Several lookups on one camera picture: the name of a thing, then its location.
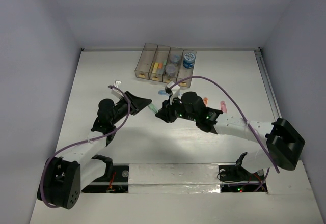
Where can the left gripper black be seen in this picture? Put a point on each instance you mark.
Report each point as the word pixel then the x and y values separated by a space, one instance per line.
pixel 131 104

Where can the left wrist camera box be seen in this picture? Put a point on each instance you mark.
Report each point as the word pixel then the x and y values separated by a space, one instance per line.
pixel 117 83

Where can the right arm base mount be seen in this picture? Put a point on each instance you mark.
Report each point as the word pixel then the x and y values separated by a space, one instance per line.
pixel 235 179

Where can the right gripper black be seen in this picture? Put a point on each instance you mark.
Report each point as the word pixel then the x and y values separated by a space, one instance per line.
pixel 166 113

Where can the blue round clip jar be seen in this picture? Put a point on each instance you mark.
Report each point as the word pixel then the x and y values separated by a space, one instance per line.
pixel 189 58

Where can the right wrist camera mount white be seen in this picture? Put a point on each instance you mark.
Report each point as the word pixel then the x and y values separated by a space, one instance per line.
pixel 173 90

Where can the blue correction tape pen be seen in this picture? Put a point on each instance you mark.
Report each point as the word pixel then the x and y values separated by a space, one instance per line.
pixel 163 92

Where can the silver foil front rail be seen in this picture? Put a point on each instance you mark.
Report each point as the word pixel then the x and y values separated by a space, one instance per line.
pixel 180 178

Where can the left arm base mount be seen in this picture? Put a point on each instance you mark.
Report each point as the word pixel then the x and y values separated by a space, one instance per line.
pixel 114 179

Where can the clear jar colourful clips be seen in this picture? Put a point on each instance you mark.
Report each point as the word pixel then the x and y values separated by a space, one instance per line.
pixel 175 59

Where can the green correction tape pen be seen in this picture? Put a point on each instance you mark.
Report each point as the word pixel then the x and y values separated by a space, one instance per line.
pixel 153 108

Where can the pink highlighter marker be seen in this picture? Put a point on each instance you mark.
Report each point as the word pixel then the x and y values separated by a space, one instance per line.
pixel 223 107

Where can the yellow highlighter marker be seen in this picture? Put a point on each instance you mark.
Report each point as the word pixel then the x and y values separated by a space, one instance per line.
pixel 154 70

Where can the smoked drawer box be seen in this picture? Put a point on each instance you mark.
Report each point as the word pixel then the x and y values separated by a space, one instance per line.
pixel 159 57
pixel 183 72
pixel 173 50
pixel 145 61

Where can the orange correction tape pen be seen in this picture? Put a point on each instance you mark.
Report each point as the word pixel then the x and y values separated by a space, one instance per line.
pixel 205 100

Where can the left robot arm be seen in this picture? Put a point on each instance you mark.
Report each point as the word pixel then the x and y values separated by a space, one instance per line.
pixel 74 167

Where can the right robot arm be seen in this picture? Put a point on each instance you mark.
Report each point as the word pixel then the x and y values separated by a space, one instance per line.
pixel 280 144

